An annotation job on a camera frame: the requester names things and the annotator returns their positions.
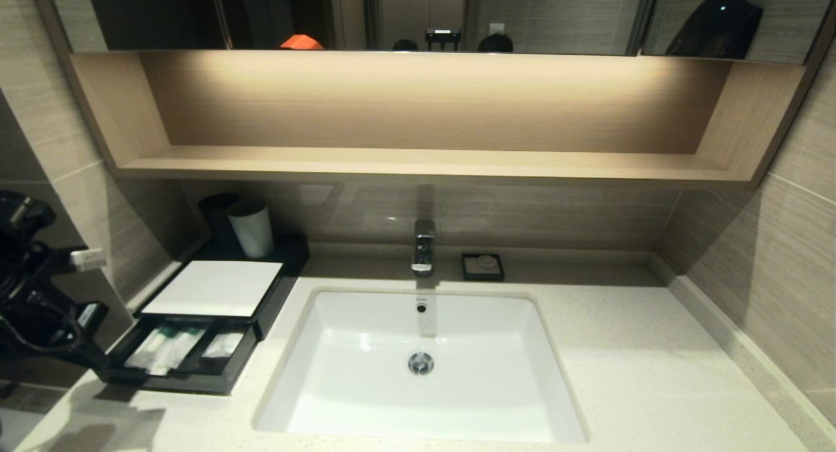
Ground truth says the small clear toiletry packet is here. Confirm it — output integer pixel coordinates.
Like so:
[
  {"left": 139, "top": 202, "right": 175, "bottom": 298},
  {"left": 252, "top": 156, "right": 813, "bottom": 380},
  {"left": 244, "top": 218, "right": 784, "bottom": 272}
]
[
  {"left": 152, "top": 328, "right": 207, "bottom": 377},
  {"left": 125, "top": 328, "right": 176, "bottom": 373}
]

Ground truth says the black amenity box drawer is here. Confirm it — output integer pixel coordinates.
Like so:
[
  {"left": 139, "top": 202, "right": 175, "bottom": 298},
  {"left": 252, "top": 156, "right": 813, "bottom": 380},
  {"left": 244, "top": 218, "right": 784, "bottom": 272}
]
[{"left": 98, "top": 315, "right": 259, "bottom": 396}]

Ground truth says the grey plastic cup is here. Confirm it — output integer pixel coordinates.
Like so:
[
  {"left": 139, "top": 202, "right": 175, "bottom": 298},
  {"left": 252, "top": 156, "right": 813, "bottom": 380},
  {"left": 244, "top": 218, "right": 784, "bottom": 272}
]
[{"left": 226, "top": 199, "right": 274, "bottom": 259}]

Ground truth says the black amenity box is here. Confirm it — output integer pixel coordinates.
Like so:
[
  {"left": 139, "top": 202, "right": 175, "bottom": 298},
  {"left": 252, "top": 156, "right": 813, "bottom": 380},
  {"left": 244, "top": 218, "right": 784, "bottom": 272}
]
[{"left": 134, "top": 235, "right": 312, "bottom": 342}]

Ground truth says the small white wrapped packet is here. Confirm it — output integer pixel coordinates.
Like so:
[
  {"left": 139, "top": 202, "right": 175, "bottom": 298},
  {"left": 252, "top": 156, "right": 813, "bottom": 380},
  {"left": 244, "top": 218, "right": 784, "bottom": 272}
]
[{"left": 202, "top": 332, "right": 246, "bottom": 362}]

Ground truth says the black cylindrical cup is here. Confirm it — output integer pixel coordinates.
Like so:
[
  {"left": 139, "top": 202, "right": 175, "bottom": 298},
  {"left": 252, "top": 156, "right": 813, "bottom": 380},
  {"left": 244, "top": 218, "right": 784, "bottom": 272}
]
[{"left": 198, "top": 193, "right": 239, "bottom": 249}]

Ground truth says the mirror cabinet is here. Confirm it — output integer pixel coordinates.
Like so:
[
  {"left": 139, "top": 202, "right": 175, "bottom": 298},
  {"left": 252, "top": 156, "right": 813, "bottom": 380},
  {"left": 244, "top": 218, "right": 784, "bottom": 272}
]
[{"left": 33, "top": 0, "right": 836, "bottom": 65}]

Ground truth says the white sink basin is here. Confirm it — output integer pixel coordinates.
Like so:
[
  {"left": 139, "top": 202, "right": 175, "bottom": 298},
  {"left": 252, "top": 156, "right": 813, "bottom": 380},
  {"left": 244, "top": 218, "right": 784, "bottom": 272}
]
[{"left": 255, "top": 287, "right": 588, "bottom": 445}]

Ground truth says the chrome faucet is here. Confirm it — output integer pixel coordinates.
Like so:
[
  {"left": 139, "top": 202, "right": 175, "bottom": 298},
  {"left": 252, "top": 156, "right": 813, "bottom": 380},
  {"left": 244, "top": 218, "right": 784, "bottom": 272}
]
[{"left": 411, "top": 219, "right": 438, "bottom": 275}]

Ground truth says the black soap dish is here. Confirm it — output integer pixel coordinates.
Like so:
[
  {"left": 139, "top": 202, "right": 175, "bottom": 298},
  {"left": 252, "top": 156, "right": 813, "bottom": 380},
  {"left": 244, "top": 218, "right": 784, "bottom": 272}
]
[{"left": 461, "top": 253, "right": 505, "bottom": 283}]

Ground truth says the glossy black dome object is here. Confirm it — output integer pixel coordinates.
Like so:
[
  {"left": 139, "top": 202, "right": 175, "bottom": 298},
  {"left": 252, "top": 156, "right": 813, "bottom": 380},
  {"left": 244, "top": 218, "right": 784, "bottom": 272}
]
[{"left": 665, "top": 0, "right": 764, "bottom": 59}]

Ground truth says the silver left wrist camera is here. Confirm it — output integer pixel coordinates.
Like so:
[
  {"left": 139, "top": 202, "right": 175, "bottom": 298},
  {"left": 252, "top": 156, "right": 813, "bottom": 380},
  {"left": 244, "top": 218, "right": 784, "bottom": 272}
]
[{"left": 70, "top": 248, "right": 108, "bottom": 272}]

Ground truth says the light wooden wall shelf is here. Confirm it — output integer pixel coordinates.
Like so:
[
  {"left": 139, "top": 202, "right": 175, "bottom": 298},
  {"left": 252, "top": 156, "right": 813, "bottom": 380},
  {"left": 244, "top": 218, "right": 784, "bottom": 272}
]
[{"left": 71, "top": 50, "right": 805, "bottom": 190}]

